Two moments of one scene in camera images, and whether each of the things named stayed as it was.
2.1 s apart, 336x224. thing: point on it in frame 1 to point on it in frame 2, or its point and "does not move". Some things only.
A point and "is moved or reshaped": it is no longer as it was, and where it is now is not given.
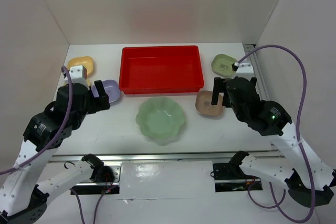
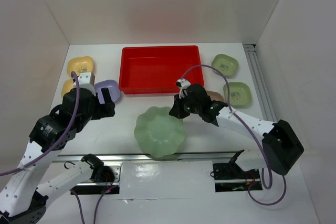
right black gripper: x=218 y=86 to x=177 y=110
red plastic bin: x=160 y=70 does not move
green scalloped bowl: x=160 y=119 is moved or reshaped
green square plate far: x=221 y=65 does not move
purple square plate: x=111 y=89 does not move
